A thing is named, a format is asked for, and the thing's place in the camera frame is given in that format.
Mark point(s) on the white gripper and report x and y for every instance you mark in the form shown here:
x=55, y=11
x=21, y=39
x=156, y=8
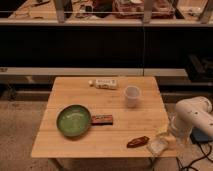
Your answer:
x=178, y=129

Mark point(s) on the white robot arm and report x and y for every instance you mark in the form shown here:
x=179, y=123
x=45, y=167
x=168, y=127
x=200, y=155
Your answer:
x=189, y=113

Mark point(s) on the green ceramic bowl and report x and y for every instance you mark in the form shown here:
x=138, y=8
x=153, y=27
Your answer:
x=73, y=121

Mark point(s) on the black box on floor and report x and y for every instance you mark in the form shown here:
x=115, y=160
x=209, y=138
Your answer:
x=197, y=136

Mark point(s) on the translucent plastic cup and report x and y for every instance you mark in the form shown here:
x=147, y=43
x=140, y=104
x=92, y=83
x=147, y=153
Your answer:
x=132, y=96

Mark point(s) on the red chocolate bar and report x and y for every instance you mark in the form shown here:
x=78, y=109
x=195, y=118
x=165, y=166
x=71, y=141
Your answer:
x=102, y=120

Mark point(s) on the white lying bottle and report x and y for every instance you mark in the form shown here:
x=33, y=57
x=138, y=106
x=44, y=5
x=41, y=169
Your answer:
x=104, y=84

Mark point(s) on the wooden table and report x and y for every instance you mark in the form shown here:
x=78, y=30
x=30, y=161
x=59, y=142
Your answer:
x=133, y=110

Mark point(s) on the background shelf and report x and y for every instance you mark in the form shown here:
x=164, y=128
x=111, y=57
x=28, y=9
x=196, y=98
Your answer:
x=112, y=13

